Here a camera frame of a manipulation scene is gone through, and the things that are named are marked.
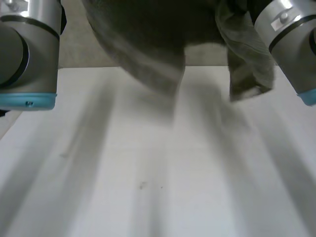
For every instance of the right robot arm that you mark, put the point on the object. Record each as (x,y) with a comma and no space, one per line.
(291,47)

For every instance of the grey towel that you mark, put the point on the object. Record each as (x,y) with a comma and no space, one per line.
(158,32)

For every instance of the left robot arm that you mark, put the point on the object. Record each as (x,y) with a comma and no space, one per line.
(32,54)

